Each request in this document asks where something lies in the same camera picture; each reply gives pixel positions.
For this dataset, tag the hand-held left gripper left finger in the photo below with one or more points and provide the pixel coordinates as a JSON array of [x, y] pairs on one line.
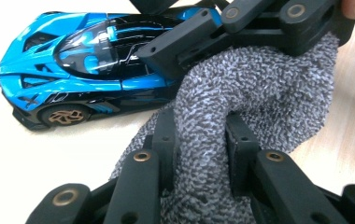
[[166, 140]]

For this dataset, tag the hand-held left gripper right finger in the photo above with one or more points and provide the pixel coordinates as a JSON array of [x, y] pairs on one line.
[[241, 149]]

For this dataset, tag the grey sock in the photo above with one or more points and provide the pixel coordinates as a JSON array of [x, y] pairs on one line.
[[259, 87]]

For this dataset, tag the blue toy car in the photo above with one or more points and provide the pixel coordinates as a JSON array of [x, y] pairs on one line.
[[57, 71]]

